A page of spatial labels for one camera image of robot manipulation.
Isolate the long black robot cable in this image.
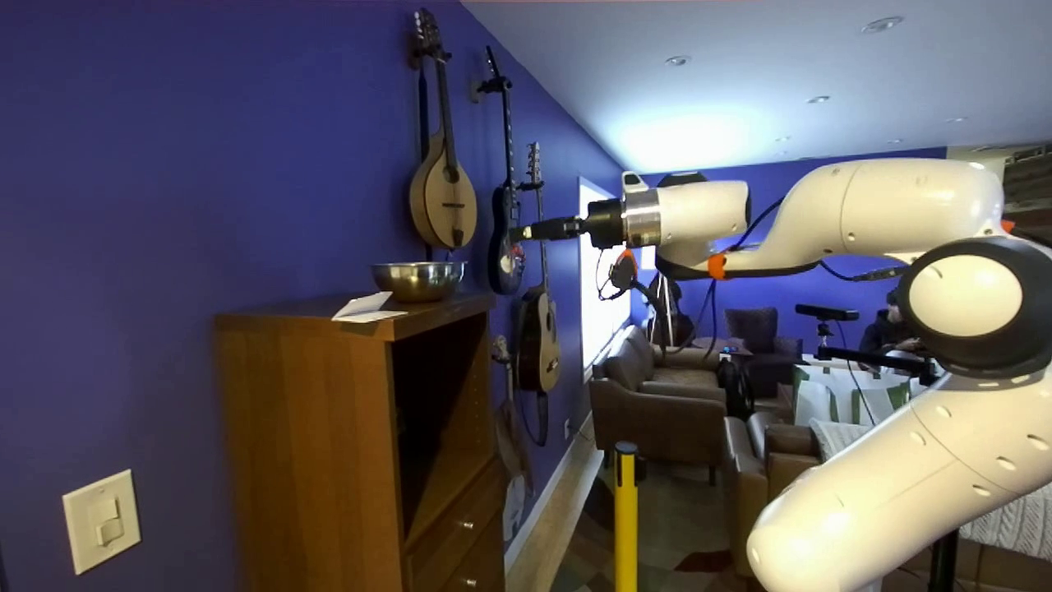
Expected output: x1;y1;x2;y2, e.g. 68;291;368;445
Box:
653;193;917;282

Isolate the beige wall switch plate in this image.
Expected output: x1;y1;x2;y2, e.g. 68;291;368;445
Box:
60;467;145;579

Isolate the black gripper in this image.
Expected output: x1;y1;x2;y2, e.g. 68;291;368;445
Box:
532;204;627;250

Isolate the small brown hanging guitar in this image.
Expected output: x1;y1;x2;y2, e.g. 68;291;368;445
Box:
508;137;563;399

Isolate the yellow post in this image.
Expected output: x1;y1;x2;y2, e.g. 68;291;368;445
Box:
608;440;645;592

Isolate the brown armchair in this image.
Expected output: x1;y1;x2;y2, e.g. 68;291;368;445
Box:
721;412;835;579

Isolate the black cable with orange end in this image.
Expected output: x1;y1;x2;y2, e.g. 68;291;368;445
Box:
596;244;660;306

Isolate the brown wooden cabinet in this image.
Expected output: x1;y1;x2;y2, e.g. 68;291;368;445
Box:
211;293;508;592

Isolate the white paper sheet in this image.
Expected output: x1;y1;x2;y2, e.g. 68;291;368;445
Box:
327;285;411;325

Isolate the dark glossy electric guitar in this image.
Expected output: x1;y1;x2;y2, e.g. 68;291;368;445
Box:
470;43;529;296

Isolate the brown sofa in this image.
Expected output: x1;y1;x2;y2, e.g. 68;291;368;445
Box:
589;325;732;475

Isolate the white knitted blanket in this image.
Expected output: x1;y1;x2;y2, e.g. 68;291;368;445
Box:
955;481;1052;563

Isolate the tan round mandolin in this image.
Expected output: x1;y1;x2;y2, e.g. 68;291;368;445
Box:
405;8;482;252

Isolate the wooden cabinet drawer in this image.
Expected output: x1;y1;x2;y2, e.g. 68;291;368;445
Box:
406;524;506;592
405;462;506;553

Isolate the silver metal bowl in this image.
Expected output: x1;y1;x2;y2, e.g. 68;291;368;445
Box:
371;257;470;306

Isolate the black camera stand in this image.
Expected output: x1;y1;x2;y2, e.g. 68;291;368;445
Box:
928;531;963;592

